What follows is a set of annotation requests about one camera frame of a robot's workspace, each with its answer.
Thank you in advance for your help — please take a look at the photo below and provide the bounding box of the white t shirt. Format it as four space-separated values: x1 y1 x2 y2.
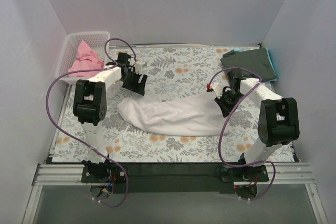
117 92 225 136

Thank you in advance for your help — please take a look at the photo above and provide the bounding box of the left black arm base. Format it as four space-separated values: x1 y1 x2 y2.
81 160 128 183

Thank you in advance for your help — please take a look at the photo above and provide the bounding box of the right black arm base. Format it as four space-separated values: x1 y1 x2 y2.
215 165 269 183

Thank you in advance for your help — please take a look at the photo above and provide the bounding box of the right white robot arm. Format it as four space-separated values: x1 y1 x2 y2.
207 67 300 168

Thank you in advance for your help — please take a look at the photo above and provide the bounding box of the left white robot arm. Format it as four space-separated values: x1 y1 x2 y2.
73 52 148 163

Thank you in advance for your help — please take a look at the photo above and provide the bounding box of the pink t shirt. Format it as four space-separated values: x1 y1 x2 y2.
68 40 104 72

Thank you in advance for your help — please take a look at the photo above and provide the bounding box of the white plastic basket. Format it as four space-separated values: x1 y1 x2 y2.
55 31 110 85

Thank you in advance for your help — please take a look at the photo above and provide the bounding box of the dark green folded t shirt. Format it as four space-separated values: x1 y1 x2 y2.
221 48 277 81

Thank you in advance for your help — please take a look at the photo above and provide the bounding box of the teal folded t shirt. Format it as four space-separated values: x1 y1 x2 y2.
230 48 277 82

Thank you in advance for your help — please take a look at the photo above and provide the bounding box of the floral table mat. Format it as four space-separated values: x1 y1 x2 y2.
52 47 299 163

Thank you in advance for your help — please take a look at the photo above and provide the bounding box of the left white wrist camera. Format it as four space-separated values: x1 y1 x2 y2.
132 61 147 74

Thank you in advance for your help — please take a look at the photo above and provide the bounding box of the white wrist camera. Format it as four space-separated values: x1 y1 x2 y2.
206 82 223 98
132 61 147 74

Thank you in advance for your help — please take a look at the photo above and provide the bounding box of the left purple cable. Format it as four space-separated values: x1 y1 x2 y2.
46 38 138 208

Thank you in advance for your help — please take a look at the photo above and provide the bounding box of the purple cable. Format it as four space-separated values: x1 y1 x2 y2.
208 67 276 201
46 38 138 208

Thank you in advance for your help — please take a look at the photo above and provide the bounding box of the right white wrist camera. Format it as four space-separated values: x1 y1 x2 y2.
206 82 223 98

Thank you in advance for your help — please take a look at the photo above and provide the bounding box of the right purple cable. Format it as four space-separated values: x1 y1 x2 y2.
208 67 276 201

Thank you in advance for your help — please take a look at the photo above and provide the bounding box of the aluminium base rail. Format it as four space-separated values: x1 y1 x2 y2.
33 162 314 194

